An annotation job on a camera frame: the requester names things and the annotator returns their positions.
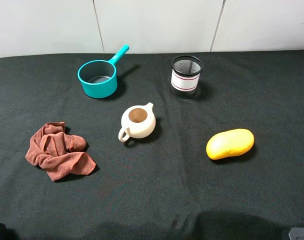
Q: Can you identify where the rust brown cloth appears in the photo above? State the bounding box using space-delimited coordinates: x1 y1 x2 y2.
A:
25 122 96 182

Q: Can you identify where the cream ceramic teapot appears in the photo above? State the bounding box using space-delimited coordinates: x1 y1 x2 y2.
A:
118 102 156 143

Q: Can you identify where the black mesh pen holder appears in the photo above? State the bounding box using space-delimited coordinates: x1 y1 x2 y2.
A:
170 55 204 99

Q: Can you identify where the teal plastic saucepan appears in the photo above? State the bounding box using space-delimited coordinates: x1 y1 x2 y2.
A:
77 44 130 99

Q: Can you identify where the yellow mango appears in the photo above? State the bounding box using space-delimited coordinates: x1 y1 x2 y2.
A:
205 128 255 161

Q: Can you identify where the dark grey device corner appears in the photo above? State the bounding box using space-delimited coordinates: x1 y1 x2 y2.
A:
288 227 304 240

